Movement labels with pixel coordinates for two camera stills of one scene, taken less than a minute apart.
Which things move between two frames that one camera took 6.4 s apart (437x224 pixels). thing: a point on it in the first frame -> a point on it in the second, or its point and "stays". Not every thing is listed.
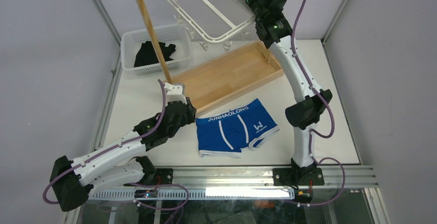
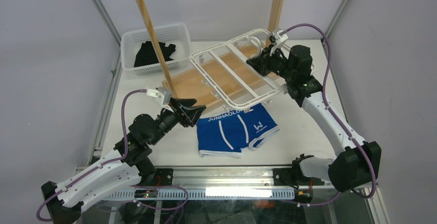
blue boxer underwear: [225, 134] stays
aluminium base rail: [238, 184] stays
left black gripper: [190, 113] stays
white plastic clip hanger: [236, 32] -> [223, 72]
